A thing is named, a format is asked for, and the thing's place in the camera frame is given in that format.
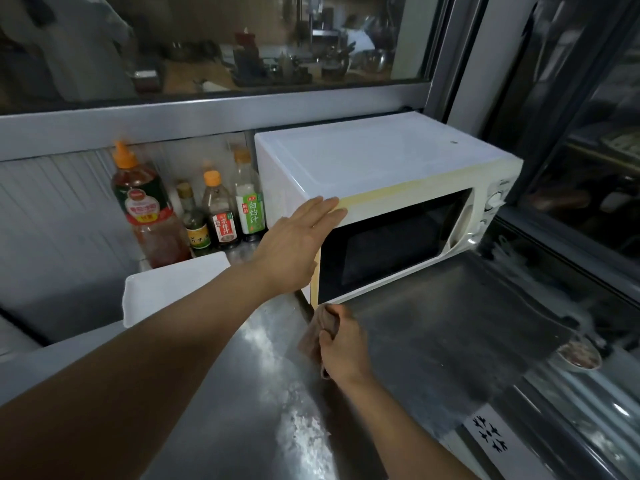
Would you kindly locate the person's right hand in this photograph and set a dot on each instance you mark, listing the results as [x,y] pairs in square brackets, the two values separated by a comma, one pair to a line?
[347,354]

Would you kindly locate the person's left hand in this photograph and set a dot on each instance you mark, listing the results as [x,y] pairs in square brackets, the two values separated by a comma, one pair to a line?
[295,249]

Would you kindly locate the brown cloth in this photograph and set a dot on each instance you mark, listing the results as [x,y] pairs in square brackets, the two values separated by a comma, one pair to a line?
[312,339]

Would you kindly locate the clear bottle green label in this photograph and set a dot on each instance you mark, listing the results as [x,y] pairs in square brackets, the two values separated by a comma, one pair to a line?
[249,204]

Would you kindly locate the dark sauce bottle orange cap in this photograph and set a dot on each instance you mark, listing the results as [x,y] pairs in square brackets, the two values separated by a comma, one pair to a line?
[222,219]

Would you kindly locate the small glass bottle tan cap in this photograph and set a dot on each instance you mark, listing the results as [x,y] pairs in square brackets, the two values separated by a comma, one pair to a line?
[195,229]

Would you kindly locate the white microwave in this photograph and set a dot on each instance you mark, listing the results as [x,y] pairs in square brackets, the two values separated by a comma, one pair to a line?
[375,149]

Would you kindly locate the white rectangular plate red underside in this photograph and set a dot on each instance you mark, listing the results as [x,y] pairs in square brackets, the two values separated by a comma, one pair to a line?
[170,284]

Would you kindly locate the large ketchup bottle orange cap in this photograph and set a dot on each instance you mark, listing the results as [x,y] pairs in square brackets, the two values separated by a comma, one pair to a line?
[145,209]

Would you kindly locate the person's right forearm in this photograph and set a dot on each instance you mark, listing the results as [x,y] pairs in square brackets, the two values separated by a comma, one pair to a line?
[410,439]

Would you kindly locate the person's left forearm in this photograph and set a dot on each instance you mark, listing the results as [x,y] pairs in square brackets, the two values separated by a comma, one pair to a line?
[125,394]

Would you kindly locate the stainless steel table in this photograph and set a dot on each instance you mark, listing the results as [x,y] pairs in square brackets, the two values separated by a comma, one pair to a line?
[425,319]

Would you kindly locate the dark tray of jars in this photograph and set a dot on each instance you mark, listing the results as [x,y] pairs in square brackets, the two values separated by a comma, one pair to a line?
[280,77]

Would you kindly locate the dark metal bowl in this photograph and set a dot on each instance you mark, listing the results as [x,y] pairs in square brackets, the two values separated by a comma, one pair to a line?
[334,68]

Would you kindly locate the dark red bottle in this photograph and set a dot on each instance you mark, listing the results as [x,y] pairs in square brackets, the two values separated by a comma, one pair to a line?
[246,54]

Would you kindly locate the shiny metal bowl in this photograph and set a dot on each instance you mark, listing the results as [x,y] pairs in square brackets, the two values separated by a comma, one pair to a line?
[376,60]

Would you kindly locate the wooden kitchen counter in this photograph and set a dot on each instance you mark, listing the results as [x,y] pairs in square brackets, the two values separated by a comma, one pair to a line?
[180,77]

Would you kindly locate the metal bowl of minced meat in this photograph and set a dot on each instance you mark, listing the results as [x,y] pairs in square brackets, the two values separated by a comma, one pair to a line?
[577,355]

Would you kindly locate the low grey cabinet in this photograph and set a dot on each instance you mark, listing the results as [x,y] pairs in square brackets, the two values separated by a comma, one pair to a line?
[50,364]

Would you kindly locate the glass window aluminium frame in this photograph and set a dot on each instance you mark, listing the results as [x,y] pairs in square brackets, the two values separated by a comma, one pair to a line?
[200,122]

